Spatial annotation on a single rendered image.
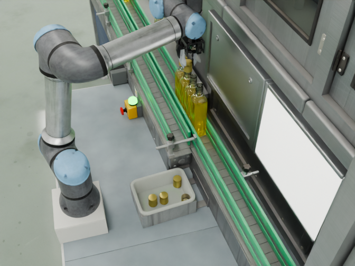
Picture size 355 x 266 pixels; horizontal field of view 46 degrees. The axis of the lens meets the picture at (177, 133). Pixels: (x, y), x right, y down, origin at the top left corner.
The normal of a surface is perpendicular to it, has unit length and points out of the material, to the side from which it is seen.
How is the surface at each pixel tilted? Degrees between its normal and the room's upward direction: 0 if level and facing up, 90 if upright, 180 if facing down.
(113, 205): 0
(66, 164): 9
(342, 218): 90
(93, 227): 90
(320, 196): 90
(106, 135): 0
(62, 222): 2
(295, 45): 90
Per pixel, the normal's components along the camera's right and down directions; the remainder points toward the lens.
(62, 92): 0.52, 0.62
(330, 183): -0.94, 0.25
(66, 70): -0.17, 0.48
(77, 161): 0.10, -0.61
